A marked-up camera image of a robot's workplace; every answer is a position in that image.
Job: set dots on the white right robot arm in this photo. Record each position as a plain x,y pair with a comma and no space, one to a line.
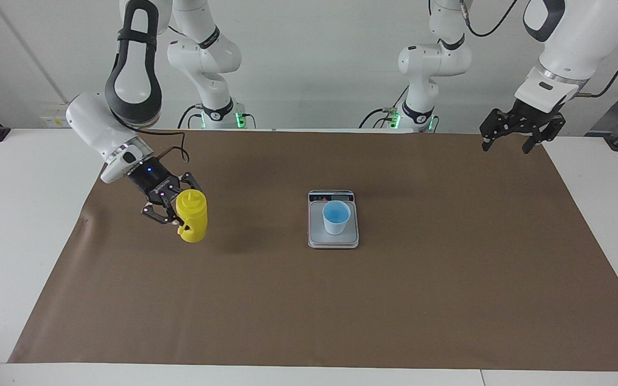
94,123

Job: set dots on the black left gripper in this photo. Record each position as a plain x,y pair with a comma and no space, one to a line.
529,118

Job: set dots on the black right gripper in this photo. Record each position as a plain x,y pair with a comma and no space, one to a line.
153,179

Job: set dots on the silver digital kitchen scale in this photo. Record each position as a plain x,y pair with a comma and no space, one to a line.
333,241

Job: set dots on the brown table mat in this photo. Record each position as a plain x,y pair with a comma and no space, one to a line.
341,311

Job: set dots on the white wall socket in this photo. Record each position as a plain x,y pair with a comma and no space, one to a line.
54,118

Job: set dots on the yellow squeeze bottle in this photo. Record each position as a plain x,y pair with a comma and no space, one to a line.
193,220

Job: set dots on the light blue paper cup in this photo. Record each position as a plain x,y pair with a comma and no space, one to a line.
337,220

